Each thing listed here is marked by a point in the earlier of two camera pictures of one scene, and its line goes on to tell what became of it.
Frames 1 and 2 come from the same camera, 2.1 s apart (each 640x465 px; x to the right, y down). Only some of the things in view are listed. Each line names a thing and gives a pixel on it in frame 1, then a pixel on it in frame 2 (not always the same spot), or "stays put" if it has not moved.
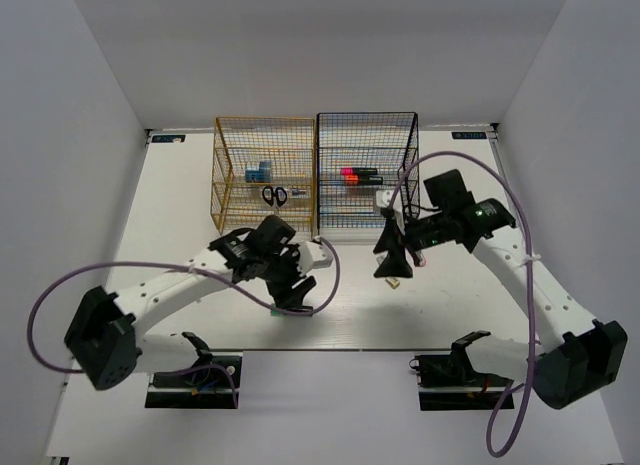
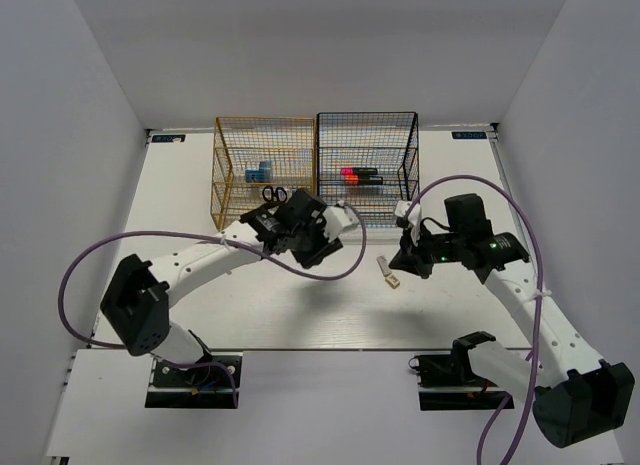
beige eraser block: [393, 282] stays put
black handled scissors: [275, 197] stays put
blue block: [263, 175] stays put
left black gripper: [294, 297] to [323, 248]
